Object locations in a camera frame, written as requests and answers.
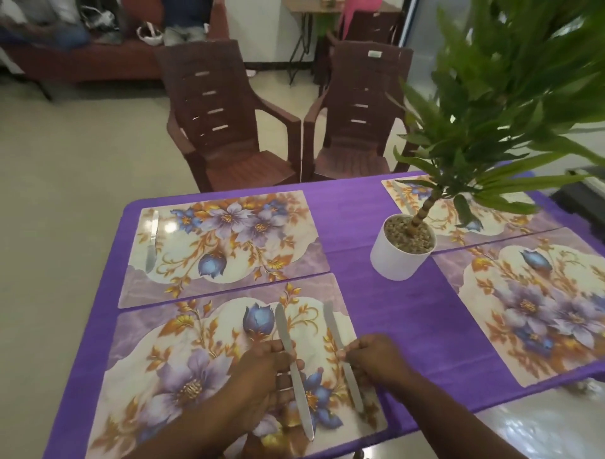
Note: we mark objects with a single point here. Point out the person's right hand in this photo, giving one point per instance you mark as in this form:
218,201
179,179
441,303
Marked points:
383,361

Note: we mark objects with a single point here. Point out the person's left hand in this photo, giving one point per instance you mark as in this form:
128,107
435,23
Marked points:
260,383

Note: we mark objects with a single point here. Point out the floral placemat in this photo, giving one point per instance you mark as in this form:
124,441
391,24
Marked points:
520,307
510,217
179,359
227,255

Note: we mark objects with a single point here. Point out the person's right forearm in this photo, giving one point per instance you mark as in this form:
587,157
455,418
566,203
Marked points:
449,425

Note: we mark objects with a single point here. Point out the person's left forearm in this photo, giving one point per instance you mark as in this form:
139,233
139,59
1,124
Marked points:
189,430

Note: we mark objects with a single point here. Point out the purple cloth table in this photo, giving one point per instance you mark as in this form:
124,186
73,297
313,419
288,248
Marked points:
402,307

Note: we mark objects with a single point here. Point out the green plant with white pot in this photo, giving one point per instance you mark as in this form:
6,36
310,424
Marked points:
397,260

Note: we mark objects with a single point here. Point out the crumpled colourful paper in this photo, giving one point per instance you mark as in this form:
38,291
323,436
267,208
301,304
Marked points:
586,387

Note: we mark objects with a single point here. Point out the brown plastic chair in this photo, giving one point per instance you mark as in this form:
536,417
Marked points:
373,26
354,156
236,161

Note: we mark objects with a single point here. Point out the red sofa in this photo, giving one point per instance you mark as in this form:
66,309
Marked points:
94,61

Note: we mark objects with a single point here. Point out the wooden folding table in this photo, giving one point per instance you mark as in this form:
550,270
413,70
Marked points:
302,5

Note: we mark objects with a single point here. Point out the black and white bag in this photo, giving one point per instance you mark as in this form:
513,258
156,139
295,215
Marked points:
97,19

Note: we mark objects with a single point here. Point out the blue jeans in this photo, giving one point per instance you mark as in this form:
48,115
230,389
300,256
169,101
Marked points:
52,35

